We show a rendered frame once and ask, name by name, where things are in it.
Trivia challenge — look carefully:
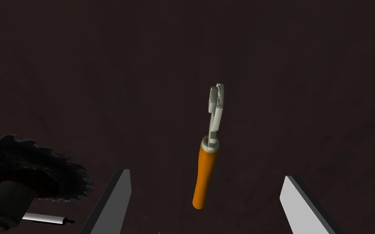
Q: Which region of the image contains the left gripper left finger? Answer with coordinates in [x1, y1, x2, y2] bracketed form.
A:
[80, 169, 132, 234]

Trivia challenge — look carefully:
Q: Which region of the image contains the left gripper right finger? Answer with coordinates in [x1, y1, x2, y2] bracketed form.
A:
[279, 175, 344, 234]

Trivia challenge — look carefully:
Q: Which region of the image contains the dark scalloped edge plate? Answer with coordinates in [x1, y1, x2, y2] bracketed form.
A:
[0, 131, 94, 202]

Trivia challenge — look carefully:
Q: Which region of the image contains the dark cylinder with white rod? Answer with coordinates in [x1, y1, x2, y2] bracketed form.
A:
[0, 180, 76, 232]

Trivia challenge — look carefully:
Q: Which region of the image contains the orange handled can opener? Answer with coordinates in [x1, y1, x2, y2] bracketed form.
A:
[192, 83, 225, 210]

